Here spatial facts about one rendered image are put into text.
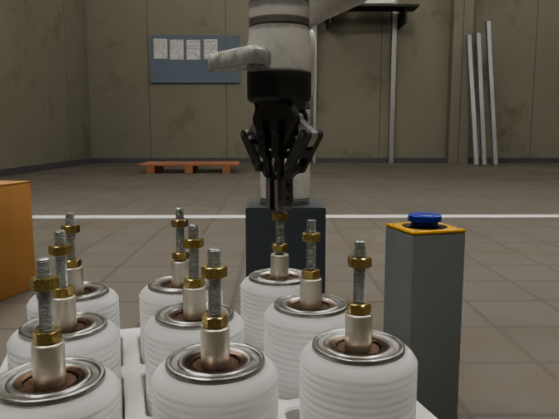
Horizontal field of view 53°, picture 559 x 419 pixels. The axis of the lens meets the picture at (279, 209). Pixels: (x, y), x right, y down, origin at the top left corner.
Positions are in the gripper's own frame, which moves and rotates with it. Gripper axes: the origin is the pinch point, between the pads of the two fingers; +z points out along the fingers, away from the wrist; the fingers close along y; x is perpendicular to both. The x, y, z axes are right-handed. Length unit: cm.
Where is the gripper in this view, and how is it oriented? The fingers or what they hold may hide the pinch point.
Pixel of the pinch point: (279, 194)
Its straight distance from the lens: 67.6
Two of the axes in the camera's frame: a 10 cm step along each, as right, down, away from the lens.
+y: -6.3, -1.0, 7.7
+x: -7.8, 0.8, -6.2
